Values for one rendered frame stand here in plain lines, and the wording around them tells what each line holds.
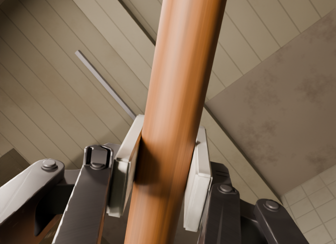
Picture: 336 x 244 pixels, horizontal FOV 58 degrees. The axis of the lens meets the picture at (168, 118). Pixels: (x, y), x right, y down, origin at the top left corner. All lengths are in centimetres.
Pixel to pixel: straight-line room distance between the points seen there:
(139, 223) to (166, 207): 2
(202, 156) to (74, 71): 302
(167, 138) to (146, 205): 4
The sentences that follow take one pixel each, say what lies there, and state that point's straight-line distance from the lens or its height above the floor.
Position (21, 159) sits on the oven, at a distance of 212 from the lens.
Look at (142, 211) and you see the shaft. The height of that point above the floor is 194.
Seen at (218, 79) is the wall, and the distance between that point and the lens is 293.
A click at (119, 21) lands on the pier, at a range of 278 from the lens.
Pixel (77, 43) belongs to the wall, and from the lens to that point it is 310.
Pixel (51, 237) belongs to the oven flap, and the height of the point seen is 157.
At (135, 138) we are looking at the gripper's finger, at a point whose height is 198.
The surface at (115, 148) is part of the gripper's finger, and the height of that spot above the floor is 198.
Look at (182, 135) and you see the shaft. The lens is 15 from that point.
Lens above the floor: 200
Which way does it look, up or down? 11 degrees down
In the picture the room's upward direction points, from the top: 40 degrees counter-clockwise
